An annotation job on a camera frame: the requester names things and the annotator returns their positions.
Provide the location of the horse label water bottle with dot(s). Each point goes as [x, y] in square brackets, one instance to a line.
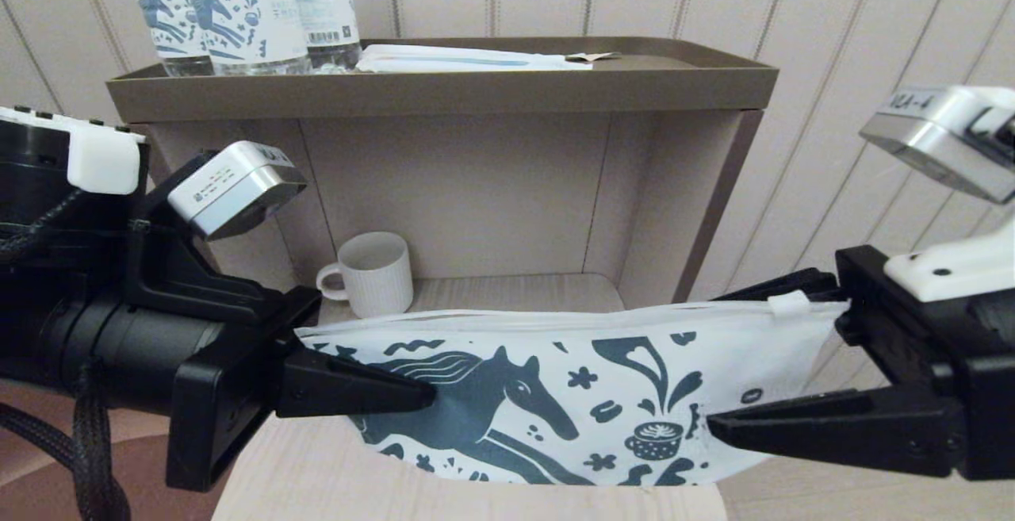
[170, 13]
[242, 17]

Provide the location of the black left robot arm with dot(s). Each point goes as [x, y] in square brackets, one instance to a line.
[47, 331]

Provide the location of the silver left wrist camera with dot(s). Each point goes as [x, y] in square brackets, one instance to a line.
[230, 188]

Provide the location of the white horse-print zipper pouch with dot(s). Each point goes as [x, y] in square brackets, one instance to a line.
[714, 354]

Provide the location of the white ribbed mug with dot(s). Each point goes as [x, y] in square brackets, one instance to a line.
[381, 279]

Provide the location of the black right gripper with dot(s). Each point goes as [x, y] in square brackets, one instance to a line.
[983, 378]

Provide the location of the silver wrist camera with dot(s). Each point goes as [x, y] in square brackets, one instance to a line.
[944, 140]
[230, 188]

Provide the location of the brown desk shelf unit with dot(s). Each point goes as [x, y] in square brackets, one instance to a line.
[444, 97]

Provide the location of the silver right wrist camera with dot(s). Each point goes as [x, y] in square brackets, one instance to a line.
[944, 140]

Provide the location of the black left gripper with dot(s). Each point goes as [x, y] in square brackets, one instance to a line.
[222, 394]

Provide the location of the white packet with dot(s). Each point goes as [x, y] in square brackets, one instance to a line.
[468, 59]

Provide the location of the barcode label water bottle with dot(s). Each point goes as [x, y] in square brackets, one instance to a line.
[325, 5]

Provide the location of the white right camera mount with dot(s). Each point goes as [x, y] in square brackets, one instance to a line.
[959, 267]

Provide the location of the pink upholstered chair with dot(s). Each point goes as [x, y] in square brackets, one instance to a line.
[40, 473]

